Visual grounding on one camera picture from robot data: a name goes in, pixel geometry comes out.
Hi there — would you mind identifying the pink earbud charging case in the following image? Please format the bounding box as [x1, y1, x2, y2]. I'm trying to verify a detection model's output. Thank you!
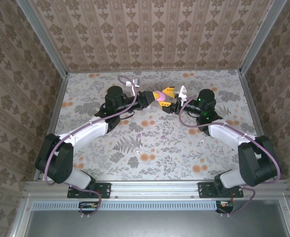
[154, 90, 168, 102]

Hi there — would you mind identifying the floral patterned table mat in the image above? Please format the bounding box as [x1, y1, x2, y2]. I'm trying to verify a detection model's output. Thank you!
[42, 70, 271, 182]

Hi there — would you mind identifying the grey metal panel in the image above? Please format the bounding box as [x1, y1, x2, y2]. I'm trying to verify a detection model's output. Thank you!
[11, 199, 290, 237]

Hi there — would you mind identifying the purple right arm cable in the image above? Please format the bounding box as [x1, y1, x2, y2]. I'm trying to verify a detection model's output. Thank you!
[178, 97, 282, 219]

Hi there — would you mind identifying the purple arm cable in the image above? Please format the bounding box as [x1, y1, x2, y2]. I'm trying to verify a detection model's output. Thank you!
[43, 75, 139, 219]
[178, 97, 282, 219]

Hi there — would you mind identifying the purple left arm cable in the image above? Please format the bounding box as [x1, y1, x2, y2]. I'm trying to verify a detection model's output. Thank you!
[43, 75, 139, 219]

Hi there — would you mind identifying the aluminium back rail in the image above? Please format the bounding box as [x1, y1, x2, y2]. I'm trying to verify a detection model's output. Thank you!
[67, 68, 242, 74]

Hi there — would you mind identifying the aluminium side rail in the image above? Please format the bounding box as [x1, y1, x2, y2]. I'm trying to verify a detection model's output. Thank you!
[238, 71, 279, 180]
[34, 74, 69, 181]

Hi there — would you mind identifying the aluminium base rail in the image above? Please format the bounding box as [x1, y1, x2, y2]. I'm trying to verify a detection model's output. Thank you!
[24, 180, 289, 199]

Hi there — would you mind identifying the aluminium frame post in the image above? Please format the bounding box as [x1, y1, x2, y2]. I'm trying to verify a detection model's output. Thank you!
[240, 0, 288, 75]
[16, 0, 69, 77]

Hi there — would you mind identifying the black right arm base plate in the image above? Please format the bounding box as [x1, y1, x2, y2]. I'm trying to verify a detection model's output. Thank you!
[198, 182, 244, 199]

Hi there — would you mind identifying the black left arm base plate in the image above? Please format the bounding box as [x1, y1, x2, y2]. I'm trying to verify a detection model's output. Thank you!
[67, 182, 111, 199]

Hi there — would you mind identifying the slotted grey cable duct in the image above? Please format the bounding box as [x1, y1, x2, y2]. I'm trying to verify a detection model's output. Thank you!
[33, 200, 221, 210]

